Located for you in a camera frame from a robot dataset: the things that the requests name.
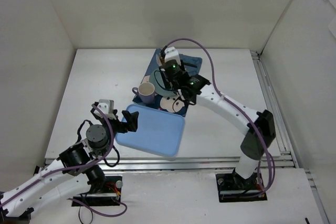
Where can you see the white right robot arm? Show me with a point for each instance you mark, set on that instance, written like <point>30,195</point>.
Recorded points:
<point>257,127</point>

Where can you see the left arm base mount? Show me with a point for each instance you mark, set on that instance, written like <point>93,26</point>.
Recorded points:
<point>108,195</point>

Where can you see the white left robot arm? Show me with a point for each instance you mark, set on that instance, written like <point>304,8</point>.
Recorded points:
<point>76,170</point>

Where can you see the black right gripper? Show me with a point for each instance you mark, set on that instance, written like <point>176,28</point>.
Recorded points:
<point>168,67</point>

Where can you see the light blue plastic tray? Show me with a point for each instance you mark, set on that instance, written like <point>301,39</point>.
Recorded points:
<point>158,132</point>

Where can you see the aluminium table edge rail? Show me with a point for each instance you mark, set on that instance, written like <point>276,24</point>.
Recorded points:
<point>149,165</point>

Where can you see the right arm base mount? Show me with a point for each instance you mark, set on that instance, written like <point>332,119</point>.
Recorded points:
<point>233,189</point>

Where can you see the teal green ceramic plate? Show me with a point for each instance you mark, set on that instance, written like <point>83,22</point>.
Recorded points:
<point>156,79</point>

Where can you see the aluminium right side rail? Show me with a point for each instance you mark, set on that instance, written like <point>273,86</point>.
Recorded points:
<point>283,140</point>

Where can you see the dark blue bear placemat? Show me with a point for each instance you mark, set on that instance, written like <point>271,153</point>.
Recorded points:
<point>169,104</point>

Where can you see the black handled knife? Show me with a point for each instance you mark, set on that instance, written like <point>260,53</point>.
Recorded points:
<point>189,64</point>

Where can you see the silver metal tongs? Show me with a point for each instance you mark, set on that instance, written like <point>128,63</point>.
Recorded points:
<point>158,60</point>

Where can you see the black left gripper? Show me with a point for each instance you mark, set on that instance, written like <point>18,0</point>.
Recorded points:
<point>126,122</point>

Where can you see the lavender ceramic mug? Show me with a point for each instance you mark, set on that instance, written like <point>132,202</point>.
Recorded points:
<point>146,92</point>

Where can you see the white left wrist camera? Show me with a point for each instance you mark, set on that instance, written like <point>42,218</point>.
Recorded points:
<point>106,107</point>

